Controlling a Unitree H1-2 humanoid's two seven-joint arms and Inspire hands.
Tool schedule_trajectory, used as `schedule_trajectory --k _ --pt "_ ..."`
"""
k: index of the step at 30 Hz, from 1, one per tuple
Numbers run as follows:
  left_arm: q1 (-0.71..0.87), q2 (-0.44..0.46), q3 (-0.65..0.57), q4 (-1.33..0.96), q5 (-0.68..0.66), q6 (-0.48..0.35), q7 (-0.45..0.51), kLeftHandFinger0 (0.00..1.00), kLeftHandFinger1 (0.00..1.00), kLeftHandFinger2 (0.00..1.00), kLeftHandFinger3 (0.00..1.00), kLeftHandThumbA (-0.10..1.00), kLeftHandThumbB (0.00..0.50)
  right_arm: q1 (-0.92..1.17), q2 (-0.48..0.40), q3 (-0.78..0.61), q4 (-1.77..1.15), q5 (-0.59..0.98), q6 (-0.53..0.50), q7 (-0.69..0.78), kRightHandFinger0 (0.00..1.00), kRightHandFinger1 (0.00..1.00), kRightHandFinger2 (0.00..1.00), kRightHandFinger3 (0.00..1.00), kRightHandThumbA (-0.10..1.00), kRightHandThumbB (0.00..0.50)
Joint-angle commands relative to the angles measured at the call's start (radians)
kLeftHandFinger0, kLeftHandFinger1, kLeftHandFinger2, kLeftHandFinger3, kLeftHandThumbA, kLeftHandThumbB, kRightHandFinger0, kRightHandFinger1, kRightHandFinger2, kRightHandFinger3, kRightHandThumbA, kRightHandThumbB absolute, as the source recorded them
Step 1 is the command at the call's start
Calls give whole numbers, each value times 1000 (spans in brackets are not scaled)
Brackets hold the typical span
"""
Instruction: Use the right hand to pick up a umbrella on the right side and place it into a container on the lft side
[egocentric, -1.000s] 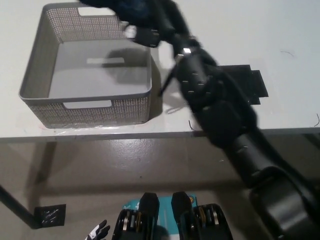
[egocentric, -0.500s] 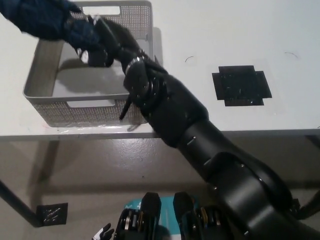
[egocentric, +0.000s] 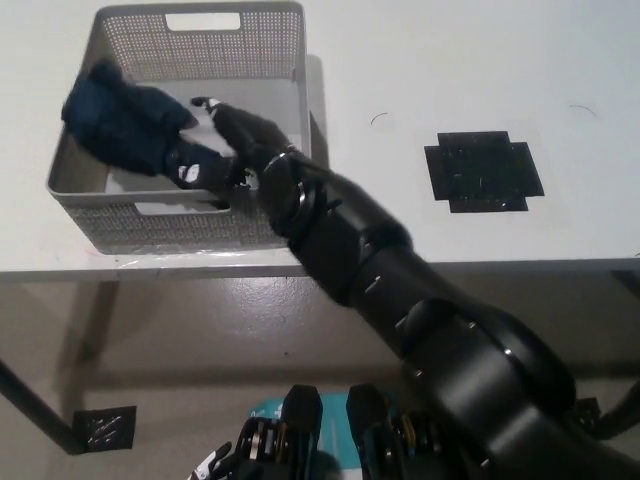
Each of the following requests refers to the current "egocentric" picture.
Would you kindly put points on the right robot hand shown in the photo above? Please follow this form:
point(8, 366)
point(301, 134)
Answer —
point(250, 135)

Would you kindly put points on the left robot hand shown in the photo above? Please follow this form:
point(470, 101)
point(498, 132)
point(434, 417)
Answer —
point(212, 462)

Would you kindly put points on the navy umbrella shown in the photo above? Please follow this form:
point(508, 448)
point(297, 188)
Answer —
point(120, 120)

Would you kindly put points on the grey perforated plastic basket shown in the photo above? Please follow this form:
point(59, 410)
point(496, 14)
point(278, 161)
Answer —
point(200, 50)

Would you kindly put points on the clear tape strip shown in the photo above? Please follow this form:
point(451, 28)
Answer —
point(210, 254)

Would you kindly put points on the black tape patch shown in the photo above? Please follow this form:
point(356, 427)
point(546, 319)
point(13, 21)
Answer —
point(480, 170)

